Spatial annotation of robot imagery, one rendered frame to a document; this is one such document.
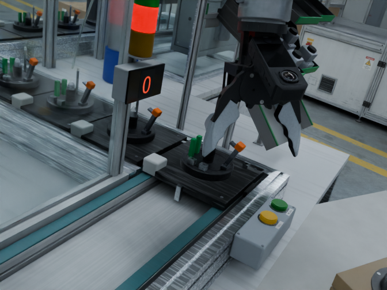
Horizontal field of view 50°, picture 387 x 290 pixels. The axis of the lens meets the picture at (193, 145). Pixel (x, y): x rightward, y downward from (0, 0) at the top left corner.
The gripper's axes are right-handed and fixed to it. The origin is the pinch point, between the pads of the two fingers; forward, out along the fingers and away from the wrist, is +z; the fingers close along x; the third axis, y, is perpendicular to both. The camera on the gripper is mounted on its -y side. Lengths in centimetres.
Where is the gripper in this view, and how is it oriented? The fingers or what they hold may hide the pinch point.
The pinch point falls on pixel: (252, 159)
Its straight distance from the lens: 64.2
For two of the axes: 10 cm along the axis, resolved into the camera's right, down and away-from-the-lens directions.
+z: -0.7, 9.6, 2.7
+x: -9.7, 0.0, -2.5
